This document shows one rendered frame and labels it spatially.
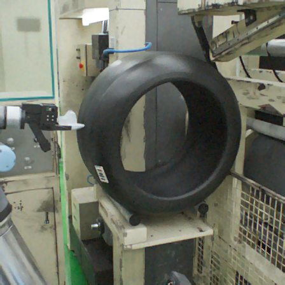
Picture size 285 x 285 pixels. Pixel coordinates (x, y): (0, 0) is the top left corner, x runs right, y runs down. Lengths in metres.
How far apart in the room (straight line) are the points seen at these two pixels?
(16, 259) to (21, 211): 1.29
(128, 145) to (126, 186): 0.43
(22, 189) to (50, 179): 0.14
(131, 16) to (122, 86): 0.49
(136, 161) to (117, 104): 0.56
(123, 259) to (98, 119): 0.87
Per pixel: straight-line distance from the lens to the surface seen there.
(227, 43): 1.63
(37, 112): 1.31
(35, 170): 1.96
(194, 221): 1.66
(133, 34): 1.68
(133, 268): 1.98
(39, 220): 2.00
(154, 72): 1.28
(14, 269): 0.69
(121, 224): 1.48
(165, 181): 1.69
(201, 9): 1.56
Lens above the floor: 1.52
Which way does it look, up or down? 14 degrees down
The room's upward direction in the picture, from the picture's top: straight up
